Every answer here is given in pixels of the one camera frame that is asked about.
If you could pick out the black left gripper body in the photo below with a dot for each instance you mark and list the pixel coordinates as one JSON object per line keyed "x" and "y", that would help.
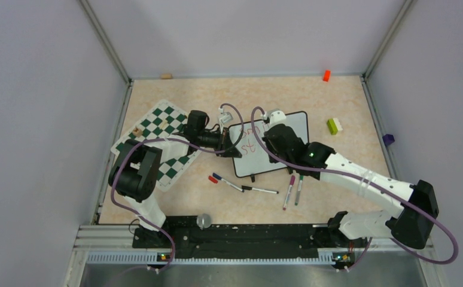
{"x": 213, "y": 140}

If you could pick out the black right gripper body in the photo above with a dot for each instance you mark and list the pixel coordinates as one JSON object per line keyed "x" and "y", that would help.
{"x": 281, "y": 155}

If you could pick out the white whiteboard black frame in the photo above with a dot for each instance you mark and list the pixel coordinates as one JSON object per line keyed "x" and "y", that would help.
{"x": 254, "y": 159}

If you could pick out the red marker cap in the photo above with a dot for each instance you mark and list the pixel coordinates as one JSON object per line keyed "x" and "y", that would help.
{"x": 212, "y": 179}

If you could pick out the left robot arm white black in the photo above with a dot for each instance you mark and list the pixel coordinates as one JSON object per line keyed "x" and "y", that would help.
{"x": 135, "y": 172}

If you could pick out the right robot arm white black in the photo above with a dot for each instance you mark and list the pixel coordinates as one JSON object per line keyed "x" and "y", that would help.
{"x": 323, "y": 163}

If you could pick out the blue cap whiteboard marker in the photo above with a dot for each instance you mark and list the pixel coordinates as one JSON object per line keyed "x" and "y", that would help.
{"x": 220, "y": 178}

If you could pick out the black cap whiteboard marker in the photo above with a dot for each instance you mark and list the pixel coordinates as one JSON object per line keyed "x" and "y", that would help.
{"x": 248, "y": 188}

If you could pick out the magenta cap whiteboard marker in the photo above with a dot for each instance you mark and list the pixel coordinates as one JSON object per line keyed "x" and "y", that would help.
{"x": 289, "y": 190}

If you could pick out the green cap whiteboard marker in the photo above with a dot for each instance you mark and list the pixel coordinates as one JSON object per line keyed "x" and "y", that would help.
{"x": 299, "y": 189}

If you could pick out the green and white brick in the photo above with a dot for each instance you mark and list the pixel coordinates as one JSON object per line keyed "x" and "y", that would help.
{"x": 334, "y": 126}

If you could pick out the green white chess mat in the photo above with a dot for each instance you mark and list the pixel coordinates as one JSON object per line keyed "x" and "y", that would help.
{"x": 163, "y": 120}

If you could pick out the grey round knob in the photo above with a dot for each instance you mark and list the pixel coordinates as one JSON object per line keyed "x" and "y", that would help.
{"x": 204, "y": 221}

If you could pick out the orange block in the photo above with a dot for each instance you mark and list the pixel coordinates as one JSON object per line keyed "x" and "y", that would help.
{"x": 326, "y": 76}

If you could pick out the brown chess piece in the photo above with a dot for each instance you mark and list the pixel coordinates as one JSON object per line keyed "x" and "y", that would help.
{"x": 137, "y": 132}

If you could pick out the wooden block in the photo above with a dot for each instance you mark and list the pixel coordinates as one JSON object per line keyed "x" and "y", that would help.
{"x": 166, "y": 76}

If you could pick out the purple block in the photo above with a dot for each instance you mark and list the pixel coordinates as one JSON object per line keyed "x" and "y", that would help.
{"x": 388, "y": 139}

